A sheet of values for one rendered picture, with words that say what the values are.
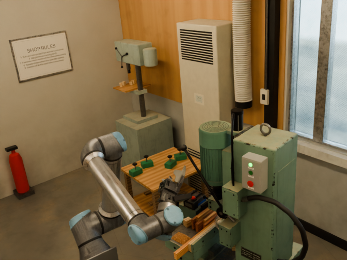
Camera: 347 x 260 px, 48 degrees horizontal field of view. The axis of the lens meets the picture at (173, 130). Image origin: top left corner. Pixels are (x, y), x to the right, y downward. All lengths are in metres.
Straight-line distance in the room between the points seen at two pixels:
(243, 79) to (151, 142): 1.43
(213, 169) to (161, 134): 2.40
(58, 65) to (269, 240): 3.38
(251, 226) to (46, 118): 3.27
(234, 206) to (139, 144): 2.48
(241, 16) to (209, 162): 1.61
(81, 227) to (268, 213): 1.11
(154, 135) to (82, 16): 1.62
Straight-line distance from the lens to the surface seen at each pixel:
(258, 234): 2.01
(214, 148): 1.97
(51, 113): 4.78
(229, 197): 1.88
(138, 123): 4.31
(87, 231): 2.41
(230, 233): 1.99
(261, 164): 1.72
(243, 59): 3.36
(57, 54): 4.68
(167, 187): 1.89
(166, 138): 4.45
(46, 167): 4.96
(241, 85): 3.41
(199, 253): 2.17
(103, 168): 1.89
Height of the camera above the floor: 2.28
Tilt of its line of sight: 23 degrees down
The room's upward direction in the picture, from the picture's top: 5 degrees counter-clockwise
